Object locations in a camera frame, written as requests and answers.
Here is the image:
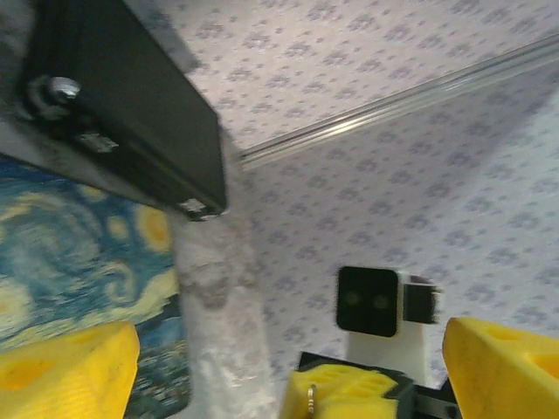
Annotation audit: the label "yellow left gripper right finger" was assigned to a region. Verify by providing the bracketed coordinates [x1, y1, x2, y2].
[442, 317, 559, 419]

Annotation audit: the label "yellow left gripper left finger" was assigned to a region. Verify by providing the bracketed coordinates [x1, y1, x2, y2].
[0, 320, 141, 419]

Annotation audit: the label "starry night print mat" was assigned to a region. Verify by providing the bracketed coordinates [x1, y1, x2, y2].
[0, 159, 194, 419]

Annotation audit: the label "silver bolt on beam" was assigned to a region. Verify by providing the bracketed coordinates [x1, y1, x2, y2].
[26, 75, 83, 120]

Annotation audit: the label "black flat box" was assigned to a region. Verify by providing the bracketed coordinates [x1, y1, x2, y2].
[16, 0, 229, 223]

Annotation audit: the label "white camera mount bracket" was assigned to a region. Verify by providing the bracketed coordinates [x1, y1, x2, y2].
[346, 321, 428, 388]

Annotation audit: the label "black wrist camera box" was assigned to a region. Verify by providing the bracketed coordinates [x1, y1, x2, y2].
[335, 264, 441, 340]

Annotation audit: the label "silver aluminium rail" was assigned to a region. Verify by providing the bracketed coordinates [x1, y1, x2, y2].
[238, 33, 559, 170]

